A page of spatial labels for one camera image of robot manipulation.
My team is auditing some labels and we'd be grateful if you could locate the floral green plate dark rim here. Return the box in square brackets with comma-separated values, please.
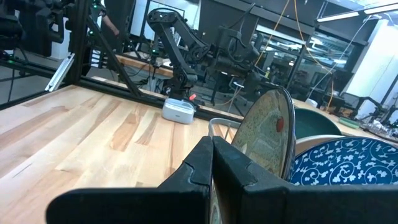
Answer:
[208, 86, 297, 224]

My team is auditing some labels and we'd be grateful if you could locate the white dish brush holder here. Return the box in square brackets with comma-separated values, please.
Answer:
[161, 97, 197, 125]

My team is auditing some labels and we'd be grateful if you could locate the green flat tray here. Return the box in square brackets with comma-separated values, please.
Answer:
[338, 116, 361, 129]

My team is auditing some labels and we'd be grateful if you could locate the cream plate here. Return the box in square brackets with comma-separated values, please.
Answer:
[294, 134, 345, 156]

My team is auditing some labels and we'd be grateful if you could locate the blue white patterned plate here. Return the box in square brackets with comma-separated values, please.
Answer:
[288, 136, 398, 187]

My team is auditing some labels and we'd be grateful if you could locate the silver aluminium rail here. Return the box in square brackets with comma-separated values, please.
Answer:
[44, 52, 76, 93]

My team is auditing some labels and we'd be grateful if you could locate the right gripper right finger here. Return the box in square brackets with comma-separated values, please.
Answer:
[212, 135, 398, 224]

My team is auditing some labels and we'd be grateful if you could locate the black equipment block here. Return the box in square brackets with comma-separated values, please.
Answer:
[0, 0, 68, 58]

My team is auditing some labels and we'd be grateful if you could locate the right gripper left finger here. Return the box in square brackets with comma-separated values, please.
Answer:
[45, 135, 214, 224]

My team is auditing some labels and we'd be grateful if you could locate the dark teal plate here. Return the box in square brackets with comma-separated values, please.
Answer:
[293, 107, 343, 140]

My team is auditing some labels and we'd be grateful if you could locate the wire dish rack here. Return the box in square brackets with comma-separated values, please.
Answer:
[207, 117, 242, 141]

